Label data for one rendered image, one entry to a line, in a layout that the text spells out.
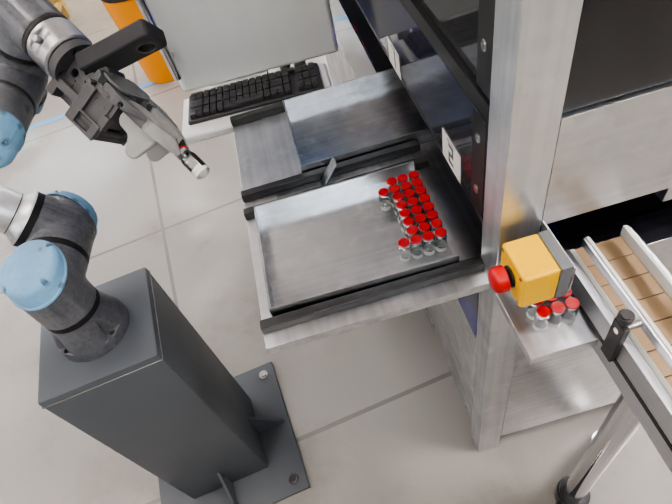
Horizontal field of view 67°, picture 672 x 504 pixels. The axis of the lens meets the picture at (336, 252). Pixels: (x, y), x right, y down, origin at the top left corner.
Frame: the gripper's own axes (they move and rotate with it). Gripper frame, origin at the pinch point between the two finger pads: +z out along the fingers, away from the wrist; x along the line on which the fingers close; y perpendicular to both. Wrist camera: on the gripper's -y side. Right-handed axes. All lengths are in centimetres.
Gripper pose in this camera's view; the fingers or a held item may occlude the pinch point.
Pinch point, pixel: (180, 144)
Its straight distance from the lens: 72.5
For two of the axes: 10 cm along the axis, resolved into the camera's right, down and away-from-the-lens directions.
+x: -2.4, 1.0, -9.7
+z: 7.2, 6.9, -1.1
